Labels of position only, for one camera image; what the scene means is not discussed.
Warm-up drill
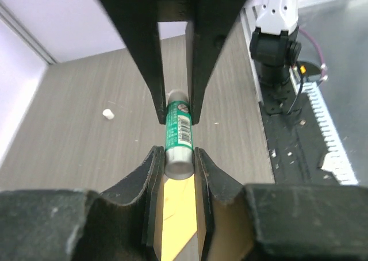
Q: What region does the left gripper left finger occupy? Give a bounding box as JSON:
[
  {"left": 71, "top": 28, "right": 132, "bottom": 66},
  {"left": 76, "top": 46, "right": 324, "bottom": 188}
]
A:
[{"left": 1, "top": 146, "right": 164, "bottom": 260}]

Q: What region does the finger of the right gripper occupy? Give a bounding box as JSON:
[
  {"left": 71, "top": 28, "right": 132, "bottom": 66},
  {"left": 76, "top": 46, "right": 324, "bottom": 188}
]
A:
[
  {"left": 185, "top": 0, "right": 247, "bottom": 125},
  {"left": 99, "top": 0, "right": 166, "bottom": 124}
]

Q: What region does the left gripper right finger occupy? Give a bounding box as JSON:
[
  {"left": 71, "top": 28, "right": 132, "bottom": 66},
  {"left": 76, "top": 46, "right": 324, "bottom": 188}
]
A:
[{"left": 194, "top": 148, "right": 367, "bottom": 260}]

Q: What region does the orange paper envelope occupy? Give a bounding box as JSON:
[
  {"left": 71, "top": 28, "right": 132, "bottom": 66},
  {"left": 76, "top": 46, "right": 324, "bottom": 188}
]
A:
[{"left": 161, "top": 176, "right": 197, "bottom": 260}]

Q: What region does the green white glue stick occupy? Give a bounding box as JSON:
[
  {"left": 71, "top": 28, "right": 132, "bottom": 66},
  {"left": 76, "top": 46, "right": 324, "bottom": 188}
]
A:
[{"left": 164, "top": 90, "right": 194, "bottom": 181}]

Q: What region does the white glue stick cap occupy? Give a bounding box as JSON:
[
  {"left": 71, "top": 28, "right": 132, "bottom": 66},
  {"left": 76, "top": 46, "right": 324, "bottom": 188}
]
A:
[{"left": 102, "top": 109, "right": 115, "bottom": 120}]

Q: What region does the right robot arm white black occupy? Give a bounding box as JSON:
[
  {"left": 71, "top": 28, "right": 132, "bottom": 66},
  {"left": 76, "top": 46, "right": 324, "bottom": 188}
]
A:
[{"left": 98, "top": 0, "right": 301, "bottom": 124}]

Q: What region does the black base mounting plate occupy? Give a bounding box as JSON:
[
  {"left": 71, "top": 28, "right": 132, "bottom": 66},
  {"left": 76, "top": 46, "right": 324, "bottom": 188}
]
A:
[{"left": 258, "top": 61, "right": 340, "bottom": 186}]

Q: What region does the aluminium frame rail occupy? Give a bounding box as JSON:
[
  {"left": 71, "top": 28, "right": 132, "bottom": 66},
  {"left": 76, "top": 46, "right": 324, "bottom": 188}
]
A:
[{"left": 240, "top": 6, "right": 264, "bottom": 103}]

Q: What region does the white slotted cable duct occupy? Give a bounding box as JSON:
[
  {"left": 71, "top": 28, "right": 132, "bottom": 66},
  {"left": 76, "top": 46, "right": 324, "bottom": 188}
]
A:
[{"left": 302, "top": 82, "right": 358, "bottom": 185}]

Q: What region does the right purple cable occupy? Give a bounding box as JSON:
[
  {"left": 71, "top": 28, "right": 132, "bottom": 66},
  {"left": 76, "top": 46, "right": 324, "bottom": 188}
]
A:
[{"left": 297, "top": 28, "right": 329, "bottom": 82}]

